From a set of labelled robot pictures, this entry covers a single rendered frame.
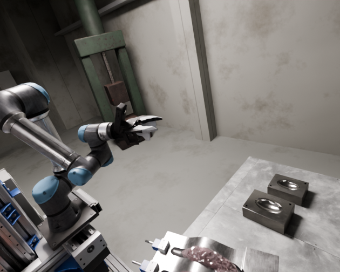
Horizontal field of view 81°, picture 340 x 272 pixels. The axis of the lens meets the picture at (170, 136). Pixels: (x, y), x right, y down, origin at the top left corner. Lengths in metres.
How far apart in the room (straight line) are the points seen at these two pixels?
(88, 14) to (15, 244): 3.17
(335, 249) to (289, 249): 0.18
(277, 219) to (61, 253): 1.02
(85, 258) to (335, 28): 2.71
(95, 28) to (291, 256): 3.53
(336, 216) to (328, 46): 1.84
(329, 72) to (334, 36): 0.34
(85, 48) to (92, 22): 0.39
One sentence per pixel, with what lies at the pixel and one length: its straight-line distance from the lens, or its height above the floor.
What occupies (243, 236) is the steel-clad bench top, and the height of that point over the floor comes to 0.80.
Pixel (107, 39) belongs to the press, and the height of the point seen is 1.87.
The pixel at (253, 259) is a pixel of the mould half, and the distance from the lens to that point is 0.95.
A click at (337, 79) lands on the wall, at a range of 2.77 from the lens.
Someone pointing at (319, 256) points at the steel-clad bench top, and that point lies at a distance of 1.14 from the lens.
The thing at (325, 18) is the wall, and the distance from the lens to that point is 2.68.
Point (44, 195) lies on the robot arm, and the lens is 1.05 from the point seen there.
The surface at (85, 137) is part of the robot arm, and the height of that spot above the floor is 1.43.
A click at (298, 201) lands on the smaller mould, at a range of 1.27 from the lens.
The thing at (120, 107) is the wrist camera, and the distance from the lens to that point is 0.75.
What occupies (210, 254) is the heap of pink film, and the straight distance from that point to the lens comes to 0.97.
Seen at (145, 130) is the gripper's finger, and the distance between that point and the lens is 0.72.
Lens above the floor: 1.73
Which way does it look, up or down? 26 degrees down
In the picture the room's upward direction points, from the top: 14 degrees counter-clockwise
